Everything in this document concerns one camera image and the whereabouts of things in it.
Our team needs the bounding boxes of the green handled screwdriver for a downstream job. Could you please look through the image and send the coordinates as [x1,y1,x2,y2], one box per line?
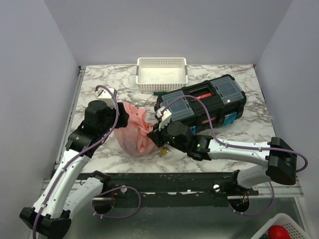
[142,92,167,96]

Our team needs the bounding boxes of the white basket bottom right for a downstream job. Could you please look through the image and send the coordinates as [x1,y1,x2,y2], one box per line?
[250,213,311,239]

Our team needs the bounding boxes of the aluminium rail left edge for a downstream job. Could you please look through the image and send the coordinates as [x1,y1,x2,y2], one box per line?
[54,66,86,170]

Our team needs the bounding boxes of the white perforated plastic basket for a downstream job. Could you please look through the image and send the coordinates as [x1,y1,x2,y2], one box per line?
[136,57,188,92]

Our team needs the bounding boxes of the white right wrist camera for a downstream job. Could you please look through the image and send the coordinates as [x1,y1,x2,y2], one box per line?
[156,107,172,131]

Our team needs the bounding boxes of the red ball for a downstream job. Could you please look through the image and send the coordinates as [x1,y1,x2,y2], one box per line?
[268,225,291,239]

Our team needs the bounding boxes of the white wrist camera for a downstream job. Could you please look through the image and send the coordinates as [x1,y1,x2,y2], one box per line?
[95,88,117,101]
[156,107,172,131]

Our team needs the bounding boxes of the black toolbox clear lids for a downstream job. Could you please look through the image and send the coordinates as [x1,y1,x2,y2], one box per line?
[154,74,247,134]

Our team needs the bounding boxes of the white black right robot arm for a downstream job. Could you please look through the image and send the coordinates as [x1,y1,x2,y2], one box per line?
[147,121,297,195]

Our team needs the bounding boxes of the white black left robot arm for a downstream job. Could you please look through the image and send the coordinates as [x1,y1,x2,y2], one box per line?
[19,100,129,239]

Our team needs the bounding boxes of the aluminium rail front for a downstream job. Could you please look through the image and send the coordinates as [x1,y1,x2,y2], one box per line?
[254,178,304,198]

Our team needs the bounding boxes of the pink plastic bag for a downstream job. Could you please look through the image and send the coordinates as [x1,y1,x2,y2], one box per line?
[114,102,158,156]

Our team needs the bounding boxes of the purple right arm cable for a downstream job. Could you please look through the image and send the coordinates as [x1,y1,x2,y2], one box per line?
[160,96,309,217]

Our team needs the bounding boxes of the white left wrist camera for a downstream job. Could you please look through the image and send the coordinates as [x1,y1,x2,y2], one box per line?
[95,88,117,101]

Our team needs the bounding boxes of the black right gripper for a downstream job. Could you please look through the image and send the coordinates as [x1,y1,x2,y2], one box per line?
[147,119,188,153]

